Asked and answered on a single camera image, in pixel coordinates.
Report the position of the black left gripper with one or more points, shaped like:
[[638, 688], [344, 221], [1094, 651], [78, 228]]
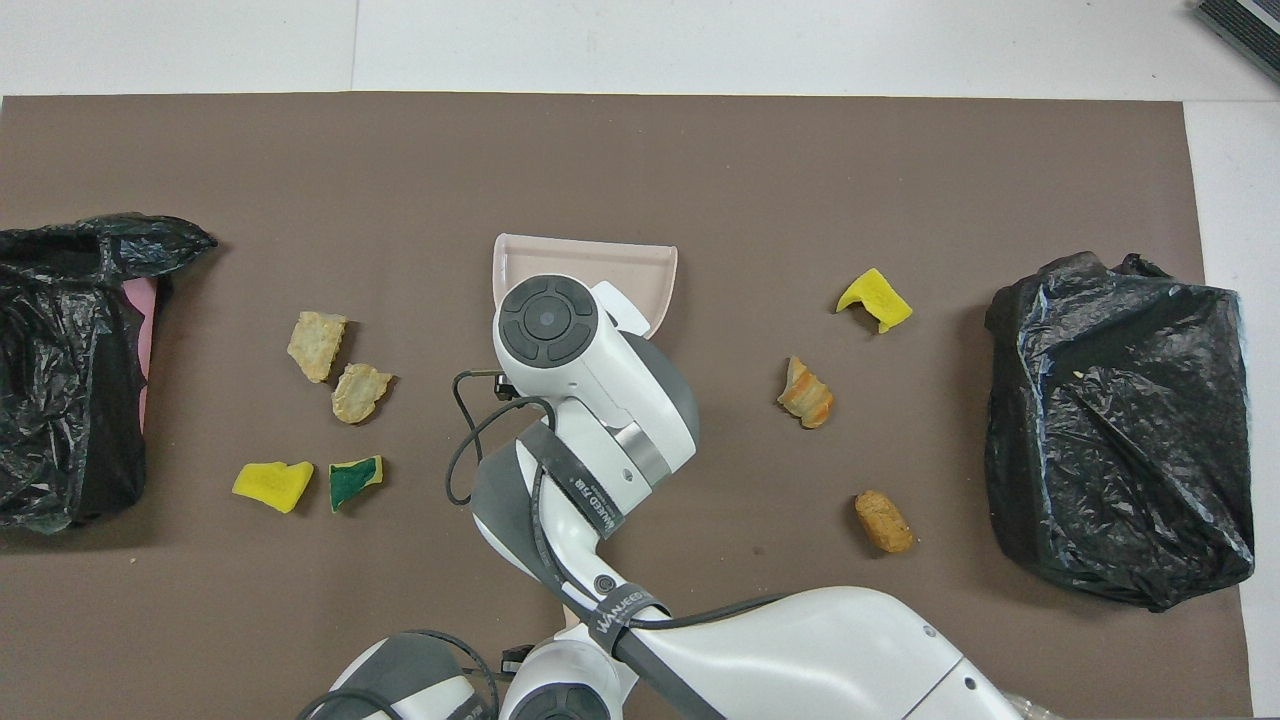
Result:
[[512, 658]]

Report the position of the green and yellow sponge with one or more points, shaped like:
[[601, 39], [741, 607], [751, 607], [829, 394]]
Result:
[[352, 484]]

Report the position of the yellow sponge wedge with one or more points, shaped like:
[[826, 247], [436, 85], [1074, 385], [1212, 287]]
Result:
[[272, 485]]

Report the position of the orange striped sponge chunk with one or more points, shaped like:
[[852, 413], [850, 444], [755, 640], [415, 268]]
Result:
[[806, 393]]

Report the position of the brown cork-like sponge chunk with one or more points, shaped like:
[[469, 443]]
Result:
[[884, 521]]

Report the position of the beige plastic dustpan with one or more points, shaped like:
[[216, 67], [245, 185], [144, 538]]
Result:
[[600, 262]]

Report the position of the notched yellow sponge piece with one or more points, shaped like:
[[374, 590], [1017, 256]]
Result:
[[875, 298]]

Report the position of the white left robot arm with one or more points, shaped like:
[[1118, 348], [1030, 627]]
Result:
[[400, 670]]

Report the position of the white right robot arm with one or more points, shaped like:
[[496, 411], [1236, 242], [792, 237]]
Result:
[[800, 650]]

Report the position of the pink plastic bin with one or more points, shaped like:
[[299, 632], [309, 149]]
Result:
[[143, 340]]

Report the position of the black plastic trash bag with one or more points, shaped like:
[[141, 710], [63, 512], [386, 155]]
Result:
[[1120, 430], [60, 400]]

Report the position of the brown table mat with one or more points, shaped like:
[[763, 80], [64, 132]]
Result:
[[700, 160]]

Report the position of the dark ribbed panel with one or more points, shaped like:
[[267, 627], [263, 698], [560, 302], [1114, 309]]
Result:
[[1250, 25]]

